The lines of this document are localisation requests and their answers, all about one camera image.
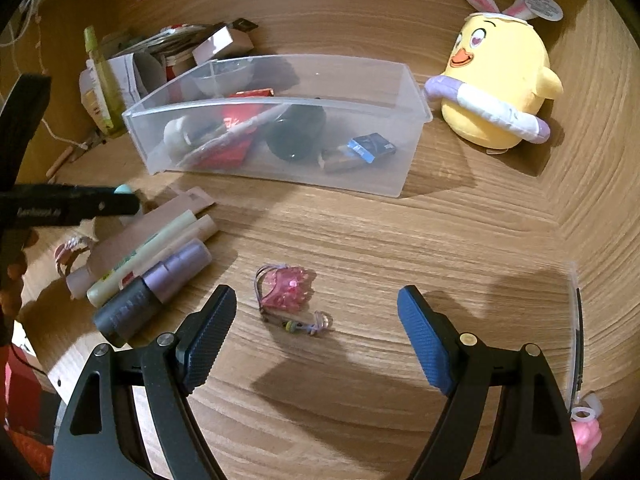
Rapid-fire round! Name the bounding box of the purple black spray bottle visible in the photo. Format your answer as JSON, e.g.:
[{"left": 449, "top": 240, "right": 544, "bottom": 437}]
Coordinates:
[{"left": 92, "top": 240, "right": 212, "bottom": 348}]

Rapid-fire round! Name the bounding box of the white green lip tube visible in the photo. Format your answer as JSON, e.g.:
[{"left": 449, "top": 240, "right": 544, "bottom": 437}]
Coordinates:
[{"left": 87, "top": 210, "right": 196, "bottom": 308}]

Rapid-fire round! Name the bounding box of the white red lip tube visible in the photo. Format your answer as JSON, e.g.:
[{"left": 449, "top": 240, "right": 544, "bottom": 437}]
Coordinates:
[{"left": 118, "top": 214, "right": 218, "bottom": 289}]

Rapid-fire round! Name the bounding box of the pink cosmetic tube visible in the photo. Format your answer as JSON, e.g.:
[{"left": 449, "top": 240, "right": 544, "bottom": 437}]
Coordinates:
[{"left": 54, "top": 188, "right": 215, "bottom": 299}]

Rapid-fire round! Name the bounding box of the light blue tube bottle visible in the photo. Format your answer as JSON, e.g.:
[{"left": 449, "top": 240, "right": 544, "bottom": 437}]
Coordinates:
[{"left": 114, "top": 184, "right": 143, "bottom": 226}]

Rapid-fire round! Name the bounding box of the white round jar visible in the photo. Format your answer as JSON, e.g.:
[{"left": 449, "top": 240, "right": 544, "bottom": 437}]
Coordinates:
[{"left": 163, "top": 115, "right": 198, "bottom": 162}]

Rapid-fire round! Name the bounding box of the braided pink white bracelet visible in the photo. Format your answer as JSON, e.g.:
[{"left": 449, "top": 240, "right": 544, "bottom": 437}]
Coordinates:
[{"left": 52, "top": 235, "right": 97, "bottom": 276}]

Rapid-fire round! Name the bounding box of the red foil pouch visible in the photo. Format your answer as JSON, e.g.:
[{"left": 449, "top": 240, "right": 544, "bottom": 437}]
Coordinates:
[{"left": 177, "top": 103, "right": 283, "bottom": 171}]

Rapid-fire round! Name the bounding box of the small blue black packet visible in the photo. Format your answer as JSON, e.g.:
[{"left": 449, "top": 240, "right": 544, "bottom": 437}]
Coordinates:
[{"left": 347, "top": 132, "right": 396, "bottom": 165}]

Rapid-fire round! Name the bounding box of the dark green glass bottle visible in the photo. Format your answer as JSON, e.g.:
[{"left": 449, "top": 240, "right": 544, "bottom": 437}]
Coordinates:
[{"left": 264, "top": 105, "right": 326, "bottom": 162}]

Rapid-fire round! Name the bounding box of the white pen with cap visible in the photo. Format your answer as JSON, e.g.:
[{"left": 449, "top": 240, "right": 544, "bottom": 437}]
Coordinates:
[{"left": 162, "top": 102, "right": 291, "bottom": 170}]

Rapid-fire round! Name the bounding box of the person's left hand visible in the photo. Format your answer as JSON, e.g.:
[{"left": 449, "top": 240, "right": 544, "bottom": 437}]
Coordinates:
[{"left": 1, "top": 230, "right": 39, "bottom": 332}]

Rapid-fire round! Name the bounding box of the tall green spray bottle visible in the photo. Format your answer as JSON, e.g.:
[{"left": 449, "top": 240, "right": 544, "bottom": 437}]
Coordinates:
[{"left": 84, "top": 26, "right": 125, "bottom": 138}]

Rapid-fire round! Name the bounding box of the white paper boxes stack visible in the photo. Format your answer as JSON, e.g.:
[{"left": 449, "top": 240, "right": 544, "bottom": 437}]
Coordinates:
[{"left": 79, "top": 52, "right": 167, "bottom": 118}]

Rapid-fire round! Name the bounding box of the white bowl of trinkets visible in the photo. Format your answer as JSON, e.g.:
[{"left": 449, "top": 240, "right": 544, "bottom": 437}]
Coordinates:
[{"left": 192, "top": 58, "right": 254, "bottom": 98}]

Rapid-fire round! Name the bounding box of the small pink white box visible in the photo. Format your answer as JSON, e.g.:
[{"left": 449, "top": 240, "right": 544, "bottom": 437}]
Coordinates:
[{"left": 192, "top": 26, "right": 254, "bottom": 65}]

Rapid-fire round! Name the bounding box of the clear plastic storage bin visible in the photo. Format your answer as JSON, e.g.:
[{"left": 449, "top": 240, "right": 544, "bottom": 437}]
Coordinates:
[{"left": 124, "top": 54, "right": 432, "bottom": 197}]

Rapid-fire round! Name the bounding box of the yellow chick plush toy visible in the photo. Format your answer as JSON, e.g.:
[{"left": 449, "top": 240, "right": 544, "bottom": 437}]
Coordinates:
[{"left": 424, "top": 0, "right": 563, "bottom": 153}]

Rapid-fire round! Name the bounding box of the white charging cable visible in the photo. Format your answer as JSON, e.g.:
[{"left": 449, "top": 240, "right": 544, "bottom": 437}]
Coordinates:
[{"left": 39, "top": 116, "right": 90, "bottom": 151}]

